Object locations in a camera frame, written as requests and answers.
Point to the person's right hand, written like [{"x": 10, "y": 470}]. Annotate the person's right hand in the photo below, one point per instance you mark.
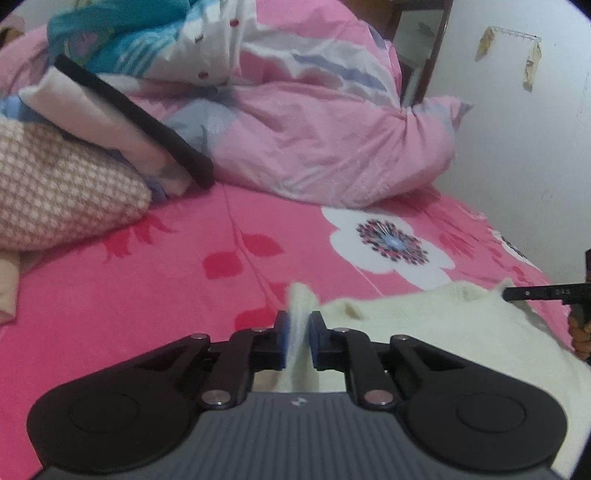
[{"x": 580, "y": 338}]

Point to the pink patterned duvet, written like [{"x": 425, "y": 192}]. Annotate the pink patterned duvet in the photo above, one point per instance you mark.
[{"x": 299, "y": 99}]

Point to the dark wooden door frame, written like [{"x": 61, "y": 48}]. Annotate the dark wooden door frame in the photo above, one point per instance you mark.
[{"x": 416, "y": 29}]

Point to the pink floral bed blanket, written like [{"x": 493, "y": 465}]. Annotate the pink floral bed blanket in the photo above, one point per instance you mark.
[{"x": 220, "y": 262}]

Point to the cream white fleece sweater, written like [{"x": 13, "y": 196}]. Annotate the cream white fleece sweater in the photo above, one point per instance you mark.
[{"x": 461, "y": 318}]

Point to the black folded garment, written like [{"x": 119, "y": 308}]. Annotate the black folded garment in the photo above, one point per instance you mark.
[{"x": 197, "y": 165}]

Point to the stack of folded clothes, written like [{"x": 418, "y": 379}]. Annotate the stack of folded clothes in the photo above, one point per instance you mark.
[{"x": 72, "y": 168}]

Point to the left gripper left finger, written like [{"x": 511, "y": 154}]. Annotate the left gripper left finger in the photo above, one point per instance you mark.
[{"x": 135, "y": 412}]

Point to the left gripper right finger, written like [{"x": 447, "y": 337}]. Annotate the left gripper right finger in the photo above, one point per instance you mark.
[{"x": 462, "y": 413}]

